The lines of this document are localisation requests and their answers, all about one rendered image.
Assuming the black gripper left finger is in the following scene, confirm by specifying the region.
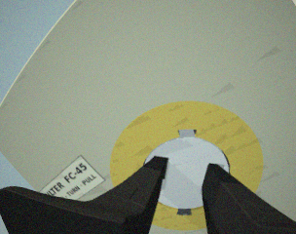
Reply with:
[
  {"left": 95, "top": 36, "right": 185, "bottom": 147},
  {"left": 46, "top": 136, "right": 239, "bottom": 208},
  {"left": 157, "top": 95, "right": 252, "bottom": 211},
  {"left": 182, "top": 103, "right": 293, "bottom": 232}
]
[{"left": 0, "top": 156, "right": 167, "bottom": 234}]

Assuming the grey cylinder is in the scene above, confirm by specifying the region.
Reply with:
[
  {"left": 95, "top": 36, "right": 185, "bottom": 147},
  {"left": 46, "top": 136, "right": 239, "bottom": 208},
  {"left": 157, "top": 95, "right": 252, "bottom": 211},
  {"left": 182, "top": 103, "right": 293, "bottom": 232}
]
[{"left": 144, "top": 129, "right": 230, "bottom": 210}]

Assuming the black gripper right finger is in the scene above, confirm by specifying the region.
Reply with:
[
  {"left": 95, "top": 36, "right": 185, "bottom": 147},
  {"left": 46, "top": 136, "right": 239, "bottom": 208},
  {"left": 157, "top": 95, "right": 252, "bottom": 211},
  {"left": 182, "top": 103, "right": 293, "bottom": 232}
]
[{"left": 202, "top": 163, "right": 296, "bottom": 234}]

